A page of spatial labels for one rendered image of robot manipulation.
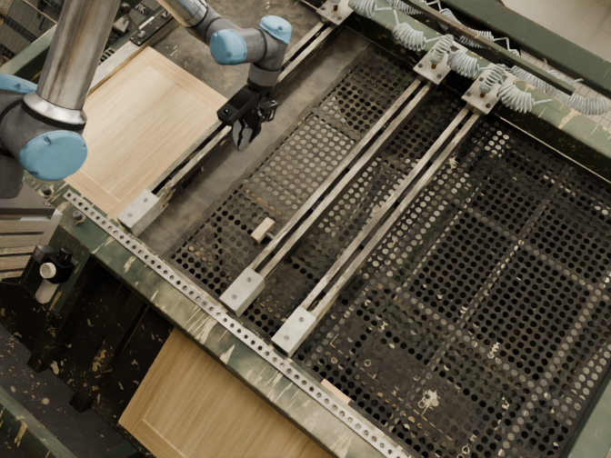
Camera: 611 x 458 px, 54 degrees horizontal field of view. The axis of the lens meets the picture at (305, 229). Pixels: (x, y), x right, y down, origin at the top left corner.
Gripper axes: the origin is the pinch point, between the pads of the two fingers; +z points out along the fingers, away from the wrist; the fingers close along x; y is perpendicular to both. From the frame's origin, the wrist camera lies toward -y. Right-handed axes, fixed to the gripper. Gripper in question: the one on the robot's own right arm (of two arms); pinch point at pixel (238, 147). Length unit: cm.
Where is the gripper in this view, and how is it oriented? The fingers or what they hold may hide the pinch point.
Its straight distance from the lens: 161.1
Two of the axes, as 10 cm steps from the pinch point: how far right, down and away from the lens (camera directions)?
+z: -2.9, 7.2, 6.3
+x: -7.7, -5.6, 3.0
